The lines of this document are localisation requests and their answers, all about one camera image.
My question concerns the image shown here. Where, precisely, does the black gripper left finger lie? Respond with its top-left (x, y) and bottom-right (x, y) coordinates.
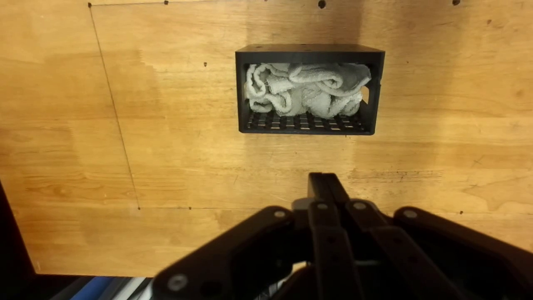
top-left (149, 172), bottom-right (334, 300)

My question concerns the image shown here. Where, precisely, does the black perforated box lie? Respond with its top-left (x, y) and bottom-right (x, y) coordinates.
top-left (234, 42), bottom-right (386, 137)

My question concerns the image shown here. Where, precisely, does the white terry cloth towel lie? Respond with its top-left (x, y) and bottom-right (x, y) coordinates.
top-left (242, 62), bottom-right (372, 120)

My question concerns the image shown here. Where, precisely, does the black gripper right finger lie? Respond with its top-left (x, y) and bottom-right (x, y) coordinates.
top-left (324, 172), bottom-right (533, 300)

